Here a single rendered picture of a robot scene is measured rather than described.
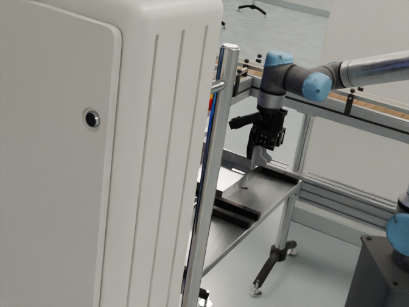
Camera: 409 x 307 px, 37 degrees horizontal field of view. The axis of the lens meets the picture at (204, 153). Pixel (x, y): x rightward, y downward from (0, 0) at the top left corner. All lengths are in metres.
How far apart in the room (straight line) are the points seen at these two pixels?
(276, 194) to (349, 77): 0.39
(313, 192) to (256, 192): 0.99
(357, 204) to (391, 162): 0.59
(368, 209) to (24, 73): 2.14
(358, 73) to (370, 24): 1.42
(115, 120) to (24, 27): 0.14
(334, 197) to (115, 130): 2.13
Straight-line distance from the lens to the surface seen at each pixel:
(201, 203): 0.86
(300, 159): 2.73
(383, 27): 3.09
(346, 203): 2.71
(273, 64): 1.67
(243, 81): 2.58
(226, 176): 1.81
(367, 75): 1.69
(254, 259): 3.09
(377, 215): 2.69
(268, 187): 1.80
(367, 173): 3.28
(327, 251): 3.31
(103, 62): 0.61
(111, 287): 0.73
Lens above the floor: 1.66
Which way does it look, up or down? 24 degrees down
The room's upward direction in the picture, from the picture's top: 9 degrees clockwise
